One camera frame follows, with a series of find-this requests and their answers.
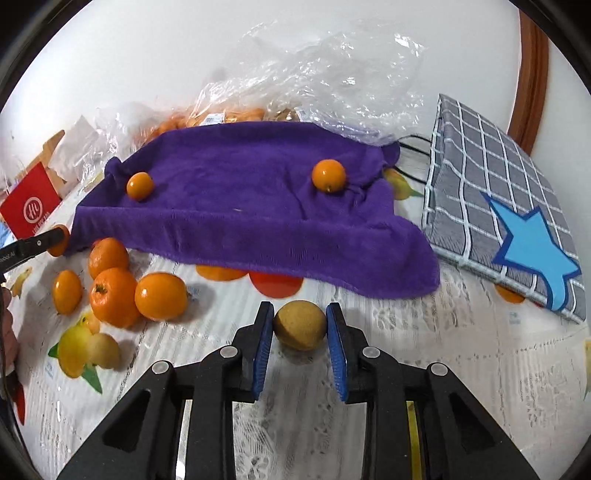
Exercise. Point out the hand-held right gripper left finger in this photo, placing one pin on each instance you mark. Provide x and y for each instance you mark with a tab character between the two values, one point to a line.
263	353

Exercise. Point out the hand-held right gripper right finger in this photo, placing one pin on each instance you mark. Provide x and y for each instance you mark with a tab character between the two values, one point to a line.
337	357

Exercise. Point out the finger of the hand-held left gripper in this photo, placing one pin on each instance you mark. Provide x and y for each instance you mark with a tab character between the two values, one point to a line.
32	245

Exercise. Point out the orange kumquat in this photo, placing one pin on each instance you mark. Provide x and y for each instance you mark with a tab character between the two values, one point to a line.
68	291
61	248
140	186
328	175

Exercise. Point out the yellow kumquat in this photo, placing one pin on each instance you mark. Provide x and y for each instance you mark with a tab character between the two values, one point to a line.
300	325

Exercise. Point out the large orange mandarin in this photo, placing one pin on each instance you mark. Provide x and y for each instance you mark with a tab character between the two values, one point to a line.
114	297

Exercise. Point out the person's left hand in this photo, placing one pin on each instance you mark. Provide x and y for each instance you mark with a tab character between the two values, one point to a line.
8	332

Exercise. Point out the red box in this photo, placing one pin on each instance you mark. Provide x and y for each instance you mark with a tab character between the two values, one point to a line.
30	207

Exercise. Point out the cardboard box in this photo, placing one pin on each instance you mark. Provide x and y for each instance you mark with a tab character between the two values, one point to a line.
53	144

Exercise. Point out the white plastic bag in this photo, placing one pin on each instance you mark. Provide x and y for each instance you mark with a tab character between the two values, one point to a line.
78	138

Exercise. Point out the smooth orange fruit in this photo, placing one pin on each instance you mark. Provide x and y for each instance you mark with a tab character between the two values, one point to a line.
161	295

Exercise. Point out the fruit print tablecloth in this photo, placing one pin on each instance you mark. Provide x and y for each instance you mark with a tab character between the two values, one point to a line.
461	369

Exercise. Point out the purple towel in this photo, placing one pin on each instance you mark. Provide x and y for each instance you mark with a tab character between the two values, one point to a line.
231	212

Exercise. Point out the clear plastic bag of kumquats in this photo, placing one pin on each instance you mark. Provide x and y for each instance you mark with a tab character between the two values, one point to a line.
203	121

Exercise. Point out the grey plaid bag blue star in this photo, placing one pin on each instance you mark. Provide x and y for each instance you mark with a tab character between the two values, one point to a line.
485	184

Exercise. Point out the large crinkled clear plastic bag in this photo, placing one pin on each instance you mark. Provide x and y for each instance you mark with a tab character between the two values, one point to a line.
332	69

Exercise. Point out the brown wooden door frame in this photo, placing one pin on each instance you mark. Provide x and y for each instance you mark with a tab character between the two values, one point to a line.
531	69

